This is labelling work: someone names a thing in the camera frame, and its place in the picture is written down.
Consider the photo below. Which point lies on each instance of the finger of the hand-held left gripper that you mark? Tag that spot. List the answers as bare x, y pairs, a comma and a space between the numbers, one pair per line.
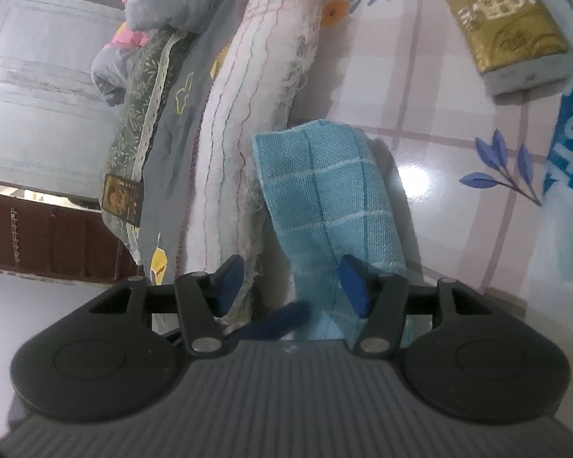
277, 322

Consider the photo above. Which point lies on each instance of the grey bedsheet with yellow print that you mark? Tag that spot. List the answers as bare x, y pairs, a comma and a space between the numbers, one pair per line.
181, 152

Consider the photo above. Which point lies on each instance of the gold tissue pack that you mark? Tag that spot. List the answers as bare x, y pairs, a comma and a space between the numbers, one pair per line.
501, 24

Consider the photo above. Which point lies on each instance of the teal checked towel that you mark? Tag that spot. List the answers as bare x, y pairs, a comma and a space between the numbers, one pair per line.
324, 191

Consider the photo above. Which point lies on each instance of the grey panel door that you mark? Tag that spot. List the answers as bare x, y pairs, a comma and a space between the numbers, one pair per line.
38, 81

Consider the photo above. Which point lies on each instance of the olive floral pillow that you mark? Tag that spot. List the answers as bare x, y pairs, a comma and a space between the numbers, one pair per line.
133, 119

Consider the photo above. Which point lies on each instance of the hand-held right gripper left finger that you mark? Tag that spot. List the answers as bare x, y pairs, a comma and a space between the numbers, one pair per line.
229, 286

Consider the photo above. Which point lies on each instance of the dark brown wooden panel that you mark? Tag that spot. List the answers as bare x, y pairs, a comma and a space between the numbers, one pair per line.
52, 238

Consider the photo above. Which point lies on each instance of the pink printed quilt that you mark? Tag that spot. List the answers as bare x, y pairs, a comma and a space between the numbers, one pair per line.
172, 4

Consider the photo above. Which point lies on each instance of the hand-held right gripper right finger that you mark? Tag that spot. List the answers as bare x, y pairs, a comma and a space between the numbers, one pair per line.
355, 291

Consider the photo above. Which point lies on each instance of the white quilted pad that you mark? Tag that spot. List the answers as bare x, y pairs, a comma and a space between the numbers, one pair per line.
248, 81

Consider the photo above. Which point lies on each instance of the floral checked tablecloth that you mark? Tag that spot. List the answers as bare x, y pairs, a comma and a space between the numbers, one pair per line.
434, 152

